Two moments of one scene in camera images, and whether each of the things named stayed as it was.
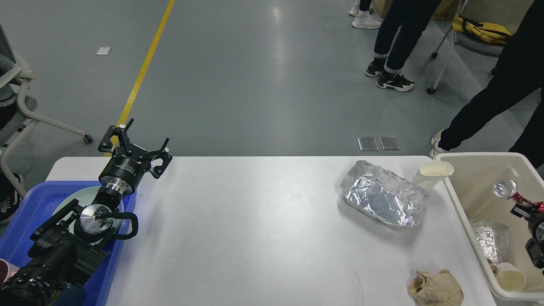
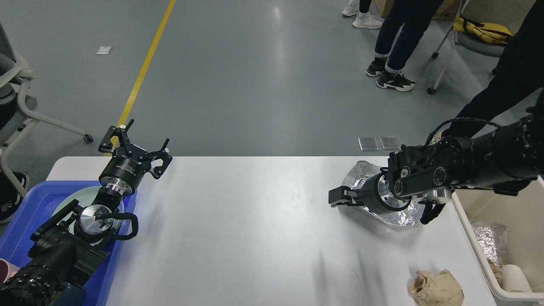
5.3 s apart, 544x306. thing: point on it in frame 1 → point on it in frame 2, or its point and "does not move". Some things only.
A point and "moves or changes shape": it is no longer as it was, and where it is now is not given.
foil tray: (493, 237) does not move
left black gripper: (123, 172) does not move
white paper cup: (509, 278) moves or changes shape
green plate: (85, 197) does not move
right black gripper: (534, 247) → (376, 193)
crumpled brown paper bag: (437, 289) does not move
